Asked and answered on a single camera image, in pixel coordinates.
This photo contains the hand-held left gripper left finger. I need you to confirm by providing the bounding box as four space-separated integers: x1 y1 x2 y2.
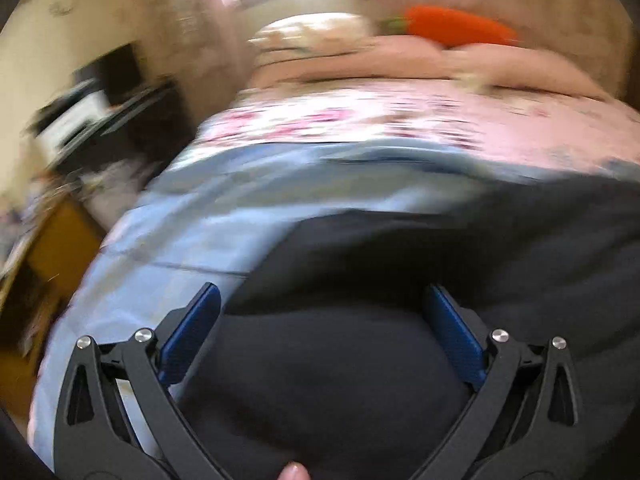
54 282 236 480

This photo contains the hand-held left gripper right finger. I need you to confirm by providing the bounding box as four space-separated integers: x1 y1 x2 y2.
421 283 588 480

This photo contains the black hooded puffer jacket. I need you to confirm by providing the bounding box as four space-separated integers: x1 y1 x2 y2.
177 172 640 480

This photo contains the person's left hand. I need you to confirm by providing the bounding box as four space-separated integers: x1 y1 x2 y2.
277 462 312 480

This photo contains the blue plaid blanket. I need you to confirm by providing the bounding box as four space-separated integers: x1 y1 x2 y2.
27 137 640 466

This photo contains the yellow wooden cabinet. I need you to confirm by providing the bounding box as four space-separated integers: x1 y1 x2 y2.
0 195 108 356

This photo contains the dark computer desk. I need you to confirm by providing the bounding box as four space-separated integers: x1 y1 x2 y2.
45 77 188 186

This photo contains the pink cartoon print bed sheet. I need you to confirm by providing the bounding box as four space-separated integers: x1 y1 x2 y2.
192 77 640 186

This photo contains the white printer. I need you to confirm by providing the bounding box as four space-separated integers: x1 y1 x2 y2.
30 80 113 161

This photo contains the black computer monitor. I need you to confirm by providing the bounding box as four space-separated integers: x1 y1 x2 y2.
75 42 148 108

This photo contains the pink pillow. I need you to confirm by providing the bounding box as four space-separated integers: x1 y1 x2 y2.
440 42 613 101
250 35 451 88

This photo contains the orange carrot plush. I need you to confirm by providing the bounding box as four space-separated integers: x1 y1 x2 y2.
382 5 521 51

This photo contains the beige floral lace curtain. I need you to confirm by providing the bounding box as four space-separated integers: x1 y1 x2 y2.
125 0 256 131

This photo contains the floral white pillow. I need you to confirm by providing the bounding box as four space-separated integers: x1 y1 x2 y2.
252 11 378 58

